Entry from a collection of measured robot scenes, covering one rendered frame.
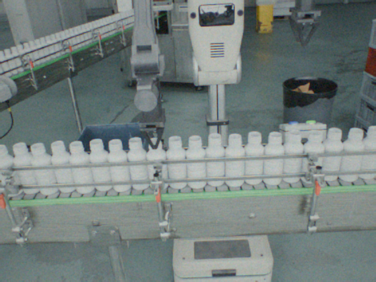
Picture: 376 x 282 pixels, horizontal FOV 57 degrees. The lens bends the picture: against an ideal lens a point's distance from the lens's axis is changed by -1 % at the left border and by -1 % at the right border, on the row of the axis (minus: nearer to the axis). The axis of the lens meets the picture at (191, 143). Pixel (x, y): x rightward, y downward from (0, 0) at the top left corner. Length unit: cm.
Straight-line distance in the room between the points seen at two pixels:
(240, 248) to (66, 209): 106
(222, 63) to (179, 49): 321
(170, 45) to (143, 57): 385
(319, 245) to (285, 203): 130
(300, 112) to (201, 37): 167
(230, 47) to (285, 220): 75
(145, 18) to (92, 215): 62
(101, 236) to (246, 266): 91
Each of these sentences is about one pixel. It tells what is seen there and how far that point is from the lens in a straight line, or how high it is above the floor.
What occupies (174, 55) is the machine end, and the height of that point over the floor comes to 49.
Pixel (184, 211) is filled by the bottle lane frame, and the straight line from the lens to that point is 110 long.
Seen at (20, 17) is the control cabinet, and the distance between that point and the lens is 696.
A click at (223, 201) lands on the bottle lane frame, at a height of 97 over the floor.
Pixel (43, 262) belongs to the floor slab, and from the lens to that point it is 246.
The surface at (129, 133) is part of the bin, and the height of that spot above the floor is 89.
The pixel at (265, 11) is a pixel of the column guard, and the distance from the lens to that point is 858.
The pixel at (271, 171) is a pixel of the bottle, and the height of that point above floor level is 105.
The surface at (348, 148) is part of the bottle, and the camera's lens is 111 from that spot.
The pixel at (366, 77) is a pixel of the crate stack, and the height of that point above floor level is 62.
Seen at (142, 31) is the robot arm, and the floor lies 147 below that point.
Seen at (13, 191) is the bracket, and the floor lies 104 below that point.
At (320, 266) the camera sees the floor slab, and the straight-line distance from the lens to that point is 228.
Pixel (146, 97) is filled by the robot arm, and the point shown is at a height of 134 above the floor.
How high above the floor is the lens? 163
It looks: 28 degrees down
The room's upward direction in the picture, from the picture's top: 3 degrees counter-clockwise
